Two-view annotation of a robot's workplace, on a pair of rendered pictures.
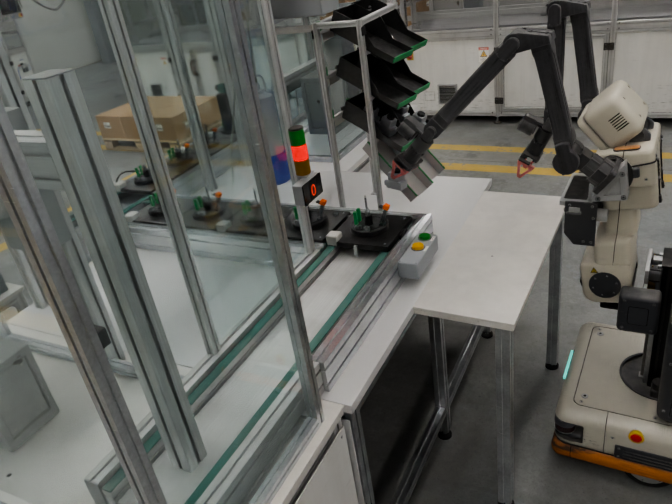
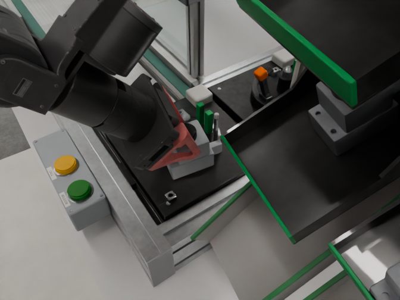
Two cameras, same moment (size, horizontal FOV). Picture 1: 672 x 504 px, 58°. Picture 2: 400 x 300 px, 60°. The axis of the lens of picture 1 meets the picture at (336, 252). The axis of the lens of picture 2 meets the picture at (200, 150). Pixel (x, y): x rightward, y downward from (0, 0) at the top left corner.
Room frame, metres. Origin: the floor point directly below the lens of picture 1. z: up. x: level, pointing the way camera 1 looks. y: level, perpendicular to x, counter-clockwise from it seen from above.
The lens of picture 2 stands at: (2.18, -0.55, 1.48)
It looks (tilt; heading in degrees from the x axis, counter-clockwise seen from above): 48 degrees down; 115
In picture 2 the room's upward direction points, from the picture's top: straight up
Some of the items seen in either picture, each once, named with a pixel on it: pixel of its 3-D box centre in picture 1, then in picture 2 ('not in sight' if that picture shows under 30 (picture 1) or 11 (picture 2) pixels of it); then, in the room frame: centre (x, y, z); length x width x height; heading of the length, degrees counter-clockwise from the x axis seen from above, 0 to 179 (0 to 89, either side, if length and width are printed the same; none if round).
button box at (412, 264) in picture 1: (418, 255); (70, 175); (1.78, -0.28, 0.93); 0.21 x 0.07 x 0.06; 149
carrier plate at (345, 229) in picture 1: (370, 230); (186, 146); (1.96, -0.14, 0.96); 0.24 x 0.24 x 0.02; 59
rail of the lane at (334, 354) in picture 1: (380, 286); (69, 115); (1.65, -0.13, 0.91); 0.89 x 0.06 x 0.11; 149
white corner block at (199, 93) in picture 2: (334, 238); (199, 98); (1.93, 0.00, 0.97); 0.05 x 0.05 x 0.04; 59
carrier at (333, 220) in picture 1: (307, 212); (285, 80); (2.09, 0.08, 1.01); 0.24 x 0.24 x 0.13; 59
